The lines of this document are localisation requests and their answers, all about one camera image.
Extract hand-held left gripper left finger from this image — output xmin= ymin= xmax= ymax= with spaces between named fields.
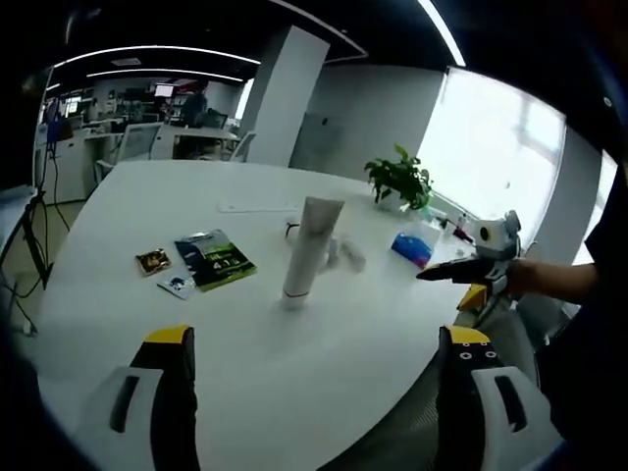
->
xmin=73 ymin=323 xmax=200 ymax=471

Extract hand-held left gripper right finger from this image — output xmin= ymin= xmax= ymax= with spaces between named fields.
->
xmin=434 ymin=324 xmax=565 ymax=471

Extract small clear blue packet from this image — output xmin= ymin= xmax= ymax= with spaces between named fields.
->
xmin=156 ymin=274 xmax=198 ymax=301

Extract gold skincare sachet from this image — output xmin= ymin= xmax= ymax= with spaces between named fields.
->
xmin=135 ymin=247 xmax=175 ymax=279

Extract tall white skincare tube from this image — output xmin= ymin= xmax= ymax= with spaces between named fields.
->
xmin=281 ymin=195 xmax=346 ymax=313

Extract green black skincare mask packet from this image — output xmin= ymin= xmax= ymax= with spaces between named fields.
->
xmin=174 ymin=229 xmax=258 ymax=294

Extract person's right hand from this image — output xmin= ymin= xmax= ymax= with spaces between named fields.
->
xmin=505 ymin=257 xmax=544 ymax=297

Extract blue tissue pack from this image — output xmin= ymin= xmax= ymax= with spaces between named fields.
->
xmin=391 ymin=220 xmax=443 ymax=270

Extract green potted plant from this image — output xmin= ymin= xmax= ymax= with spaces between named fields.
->
xmin=364 ymin=143 xmax=436 ymax=212

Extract person's dark clothing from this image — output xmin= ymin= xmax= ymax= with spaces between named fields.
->
xmin=551 ymin=161 xmax=628 ymax=445

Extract black-legged stand table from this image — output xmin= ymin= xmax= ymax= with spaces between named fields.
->
xmin=0 ymin=188 xmax=56 ymax=291

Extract white mesh office chair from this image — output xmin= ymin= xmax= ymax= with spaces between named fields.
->
xmin=95 ymin=122 xmax=164 ymax=183
xmin=229 ymin=131 xmax=258 ymax=164

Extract blue box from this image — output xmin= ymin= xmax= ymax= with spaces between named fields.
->
xmin=46 ymin=117 xmax=71 ymax=144

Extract black floor cables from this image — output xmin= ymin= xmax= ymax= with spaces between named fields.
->
xmin=0 ymin=97 xmax=73 ymax=335

